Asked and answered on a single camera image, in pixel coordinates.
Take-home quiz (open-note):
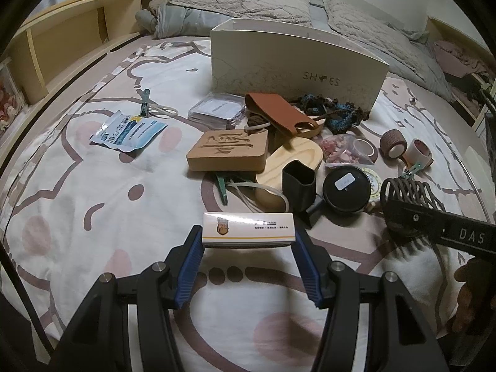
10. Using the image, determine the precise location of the brown claw hair clip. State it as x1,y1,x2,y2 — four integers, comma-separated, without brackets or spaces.
380,177,445,241

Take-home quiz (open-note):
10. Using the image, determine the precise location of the small white cardboard box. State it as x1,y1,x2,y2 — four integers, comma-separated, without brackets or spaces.
202,212,296,249

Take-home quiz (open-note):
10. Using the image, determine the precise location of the blue white medicine sachet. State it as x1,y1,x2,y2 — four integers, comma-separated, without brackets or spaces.
90,110,167,153

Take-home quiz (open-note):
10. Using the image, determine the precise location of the round black tin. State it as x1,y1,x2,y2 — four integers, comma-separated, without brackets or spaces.
322,166,372,215

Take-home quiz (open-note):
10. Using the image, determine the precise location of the pink tape roll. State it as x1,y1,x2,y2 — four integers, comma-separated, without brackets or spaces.
403,139,433,169

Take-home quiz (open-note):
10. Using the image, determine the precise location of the brown tape roll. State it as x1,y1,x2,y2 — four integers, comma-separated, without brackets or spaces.
379,129,408,160

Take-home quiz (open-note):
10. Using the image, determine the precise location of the black plastic cup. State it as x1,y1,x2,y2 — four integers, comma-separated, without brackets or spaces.
282,160,316,212

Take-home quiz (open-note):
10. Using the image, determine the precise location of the light wooden oval board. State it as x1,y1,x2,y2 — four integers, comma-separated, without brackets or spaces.
255,135,325,212

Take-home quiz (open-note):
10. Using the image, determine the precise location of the bag of pink beads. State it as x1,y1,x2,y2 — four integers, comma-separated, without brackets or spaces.
319,135,378,168

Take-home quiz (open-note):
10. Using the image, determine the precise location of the dark crochet yarn piece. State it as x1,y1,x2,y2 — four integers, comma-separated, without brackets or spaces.
291,94,370,135

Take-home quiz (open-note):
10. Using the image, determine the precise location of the carved wooden block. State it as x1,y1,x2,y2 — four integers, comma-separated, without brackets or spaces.
186,129,268,173

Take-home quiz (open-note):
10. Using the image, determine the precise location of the white rubber band loop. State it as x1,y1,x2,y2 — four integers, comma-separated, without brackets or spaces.
149,103,179,118

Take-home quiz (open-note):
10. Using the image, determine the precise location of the clear plastic card case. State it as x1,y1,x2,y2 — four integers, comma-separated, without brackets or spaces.
188,93,246,130

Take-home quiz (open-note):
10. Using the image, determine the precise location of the green plastic clothespin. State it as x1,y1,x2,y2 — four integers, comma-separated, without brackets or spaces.
138,89,150,117

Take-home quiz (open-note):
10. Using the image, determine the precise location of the white shoe box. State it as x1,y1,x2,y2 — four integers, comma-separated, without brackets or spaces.
210,19,388,111

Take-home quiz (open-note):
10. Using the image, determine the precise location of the wooden bedside shelf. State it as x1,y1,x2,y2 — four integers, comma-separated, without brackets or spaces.
1,0,151,161

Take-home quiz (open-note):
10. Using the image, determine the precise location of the grey beige quilt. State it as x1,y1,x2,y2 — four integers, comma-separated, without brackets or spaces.
135,0,453,102

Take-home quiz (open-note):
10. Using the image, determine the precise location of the brown leather strap sleeve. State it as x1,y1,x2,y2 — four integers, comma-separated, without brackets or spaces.
244,92,320,140

